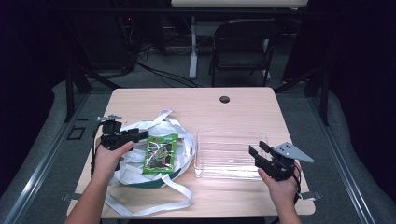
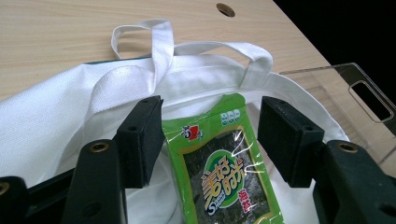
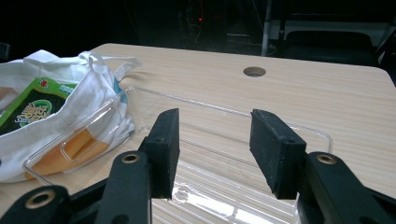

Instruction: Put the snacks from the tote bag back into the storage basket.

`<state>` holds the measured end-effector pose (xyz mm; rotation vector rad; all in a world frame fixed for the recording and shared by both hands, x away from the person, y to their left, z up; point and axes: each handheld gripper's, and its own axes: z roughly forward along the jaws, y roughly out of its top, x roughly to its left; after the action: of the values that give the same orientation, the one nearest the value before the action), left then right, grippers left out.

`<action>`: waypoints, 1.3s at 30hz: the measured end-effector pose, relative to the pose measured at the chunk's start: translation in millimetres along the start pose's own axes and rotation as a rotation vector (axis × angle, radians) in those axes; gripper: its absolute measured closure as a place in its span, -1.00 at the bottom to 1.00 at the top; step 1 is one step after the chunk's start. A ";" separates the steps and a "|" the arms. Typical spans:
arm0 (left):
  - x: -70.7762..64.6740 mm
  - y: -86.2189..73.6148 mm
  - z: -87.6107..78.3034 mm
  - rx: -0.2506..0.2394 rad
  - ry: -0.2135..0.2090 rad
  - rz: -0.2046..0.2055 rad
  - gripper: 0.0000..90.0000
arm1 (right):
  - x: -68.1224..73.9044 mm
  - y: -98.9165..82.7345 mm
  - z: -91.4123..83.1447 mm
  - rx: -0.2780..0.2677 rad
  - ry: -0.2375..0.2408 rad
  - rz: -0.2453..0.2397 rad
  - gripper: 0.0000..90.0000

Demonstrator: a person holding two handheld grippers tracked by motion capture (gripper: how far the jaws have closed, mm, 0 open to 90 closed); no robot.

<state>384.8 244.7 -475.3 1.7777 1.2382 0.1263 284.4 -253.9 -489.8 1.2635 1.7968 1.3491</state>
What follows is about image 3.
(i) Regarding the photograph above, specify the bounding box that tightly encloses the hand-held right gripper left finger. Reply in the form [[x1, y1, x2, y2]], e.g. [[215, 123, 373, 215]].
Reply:
[[138, 107, 181, 201]]

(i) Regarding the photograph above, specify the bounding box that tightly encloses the white cloth tote bag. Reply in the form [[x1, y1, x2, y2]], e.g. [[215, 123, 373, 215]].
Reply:
[[0, 49, 143, 184]]

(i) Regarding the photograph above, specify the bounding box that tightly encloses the white metal table leg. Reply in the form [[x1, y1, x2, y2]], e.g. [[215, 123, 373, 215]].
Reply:
[[261, 0, 275, 58]]

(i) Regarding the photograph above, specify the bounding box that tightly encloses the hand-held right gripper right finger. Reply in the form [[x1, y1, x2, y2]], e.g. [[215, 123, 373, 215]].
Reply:
[[248, 108, 307, 201]]

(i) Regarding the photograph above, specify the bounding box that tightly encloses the clear plastic tray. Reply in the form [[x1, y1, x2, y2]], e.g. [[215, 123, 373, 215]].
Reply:
[[22, 86, 334, 224]]

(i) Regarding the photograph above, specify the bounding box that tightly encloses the black folding chair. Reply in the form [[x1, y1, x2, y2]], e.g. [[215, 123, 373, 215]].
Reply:
[[274, 30, 379, 67]]

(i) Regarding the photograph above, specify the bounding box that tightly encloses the green snack packet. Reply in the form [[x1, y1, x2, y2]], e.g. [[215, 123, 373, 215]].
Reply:
[[0, 77, 78, 136]]

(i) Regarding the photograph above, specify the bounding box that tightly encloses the dark equipment with red light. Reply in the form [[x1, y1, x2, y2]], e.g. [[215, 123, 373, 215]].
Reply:
[[178, 0, 228, 50]]

